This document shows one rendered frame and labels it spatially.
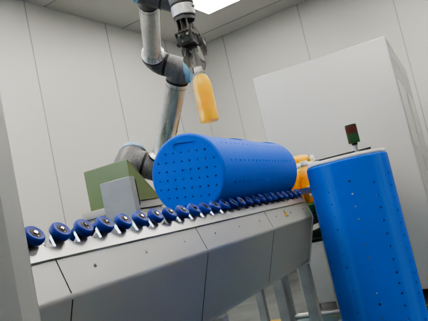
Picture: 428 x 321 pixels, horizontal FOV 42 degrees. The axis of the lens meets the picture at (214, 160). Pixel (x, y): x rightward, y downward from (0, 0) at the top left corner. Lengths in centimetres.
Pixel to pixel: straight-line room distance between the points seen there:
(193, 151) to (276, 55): 562
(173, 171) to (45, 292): 96
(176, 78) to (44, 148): 281
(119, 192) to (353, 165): 78
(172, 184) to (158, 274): 62
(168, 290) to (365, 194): 76
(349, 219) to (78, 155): 412
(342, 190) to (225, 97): 596
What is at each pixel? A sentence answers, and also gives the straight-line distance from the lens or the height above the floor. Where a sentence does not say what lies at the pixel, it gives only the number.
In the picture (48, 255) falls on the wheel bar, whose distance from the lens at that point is 110.
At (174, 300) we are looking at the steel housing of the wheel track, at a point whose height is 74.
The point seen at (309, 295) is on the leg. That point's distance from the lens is 267.
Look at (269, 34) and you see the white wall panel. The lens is 754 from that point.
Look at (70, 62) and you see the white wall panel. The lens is 601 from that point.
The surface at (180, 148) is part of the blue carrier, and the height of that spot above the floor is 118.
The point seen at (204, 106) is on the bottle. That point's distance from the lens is 206.
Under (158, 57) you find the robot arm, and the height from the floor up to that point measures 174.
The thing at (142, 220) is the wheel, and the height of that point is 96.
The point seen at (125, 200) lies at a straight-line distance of 150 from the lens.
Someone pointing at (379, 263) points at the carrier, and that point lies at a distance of 188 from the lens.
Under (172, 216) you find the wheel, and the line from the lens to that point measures 151.
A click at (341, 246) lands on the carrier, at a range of 189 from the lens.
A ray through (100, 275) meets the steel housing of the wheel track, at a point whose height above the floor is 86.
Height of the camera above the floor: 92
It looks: 6 degrees up
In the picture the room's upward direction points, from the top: 12 degrees counter-clockwise
